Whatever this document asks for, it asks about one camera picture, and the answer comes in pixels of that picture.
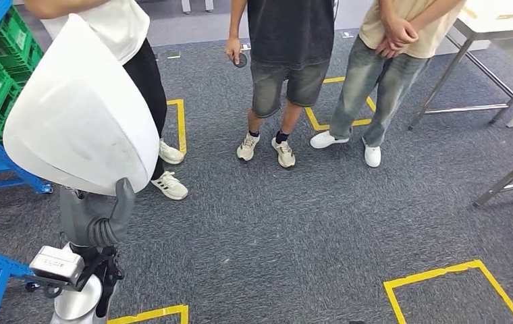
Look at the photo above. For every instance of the steel table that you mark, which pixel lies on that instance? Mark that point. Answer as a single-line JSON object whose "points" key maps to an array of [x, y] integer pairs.
{"points": [[493, 18]]}

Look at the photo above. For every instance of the grey floor socket box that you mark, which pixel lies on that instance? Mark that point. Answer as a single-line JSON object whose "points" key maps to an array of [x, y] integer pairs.
{"points": [[347, 34], [171, 54], [245, 46]]}

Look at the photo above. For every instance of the person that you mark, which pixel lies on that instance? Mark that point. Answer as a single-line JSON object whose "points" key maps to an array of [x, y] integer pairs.
{"points": [[373, 80], [118, 22], [290, 31]]}

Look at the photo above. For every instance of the black round object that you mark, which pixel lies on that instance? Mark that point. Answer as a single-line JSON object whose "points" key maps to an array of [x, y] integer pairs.
{"points": [[241, 60]]}

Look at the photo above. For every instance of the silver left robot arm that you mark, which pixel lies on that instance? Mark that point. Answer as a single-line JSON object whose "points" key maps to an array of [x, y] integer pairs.
{"points": [[73, 304]]}

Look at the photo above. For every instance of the white plastic part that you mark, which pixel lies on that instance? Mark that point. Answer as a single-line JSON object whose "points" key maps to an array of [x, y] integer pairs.
{"points": [[82, 112]]}

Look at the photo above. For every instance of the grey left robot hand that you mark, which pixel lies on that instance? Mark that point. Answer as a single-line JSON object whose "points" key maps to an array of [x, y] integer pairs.
{"points": [[77, 214]]}

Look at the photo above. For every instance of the yellow floor tape marking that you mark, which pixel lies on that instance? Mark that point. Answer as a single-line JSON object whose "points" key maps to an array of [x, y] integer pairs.
{"points": [[149, 314], [314, 120], [440, 271]]}

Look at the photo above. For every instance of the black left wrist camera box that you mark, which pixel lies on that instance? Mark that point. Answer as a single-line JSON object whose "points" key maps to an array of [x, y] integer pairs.
{"points": [[55, 266]]}

